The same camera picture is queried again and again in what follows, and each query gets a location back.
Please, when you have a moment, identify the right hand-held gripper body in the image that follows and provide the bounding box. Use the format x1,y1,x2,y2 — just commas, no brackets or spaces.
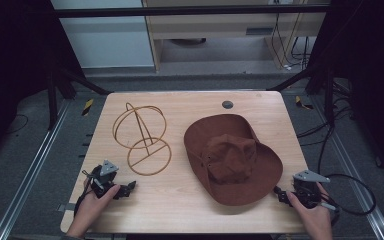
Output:
281,169,332,210

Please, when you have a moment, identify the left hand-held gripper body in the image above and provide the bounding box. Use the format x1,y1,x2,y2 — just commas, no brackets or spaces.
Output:
87,159,130,201

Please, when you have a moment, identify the gold wire hat stand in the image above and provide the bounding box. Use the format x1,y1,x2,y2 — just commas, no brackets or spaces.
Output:
112,102,173,177

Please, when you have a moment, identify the brown brimmed hat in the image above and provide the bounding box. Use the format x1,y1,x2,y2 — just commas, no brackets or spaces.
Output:
183,113,284,207

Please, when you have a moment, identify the person's left hand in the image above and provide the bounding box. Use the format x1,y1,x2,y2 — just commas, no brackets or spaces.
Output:
74,177,122,231

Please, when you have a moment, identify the person's right hand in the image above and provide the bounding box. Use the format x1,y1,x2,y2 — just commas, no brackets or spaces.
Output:
285,182,334,240

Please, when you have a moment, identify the black and yellow tape strip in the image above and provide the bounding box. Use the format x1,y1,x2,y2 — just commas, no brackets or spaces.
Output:
295,95,314,111
81,98,95,117

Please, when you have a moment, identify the black stand leg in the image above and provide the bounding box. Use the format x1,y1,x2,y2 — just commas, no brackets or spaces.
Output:
267,64,336,128
46,66,113,131

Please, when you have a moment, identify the black curtain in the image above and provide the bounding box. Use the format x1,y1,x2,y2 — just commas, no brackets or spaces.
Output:
308,0,384,184
0,0,84,168

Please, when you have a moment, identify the white cabinet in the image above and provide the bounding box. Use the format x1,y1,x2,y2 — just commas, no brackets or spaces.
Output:
50,0,156,70

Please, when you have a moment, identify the black cable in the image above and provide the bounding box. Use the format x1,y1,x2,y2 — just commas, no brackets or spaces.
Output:
317,126,377,217

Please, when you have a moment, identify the aluminium floor rail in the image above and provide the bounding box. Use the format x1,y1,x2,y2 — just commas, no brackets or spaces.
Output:
309,94,384,240
0,99,73,240

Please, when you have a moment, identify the wooden desk with cables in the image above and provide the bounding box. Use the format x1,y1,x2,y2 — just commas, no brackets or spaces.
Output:
141,0,331,73

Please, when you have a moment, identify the black metal frame bar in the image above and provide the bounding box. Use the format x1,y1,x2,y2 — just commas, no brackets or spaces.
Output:
51,4,331,19

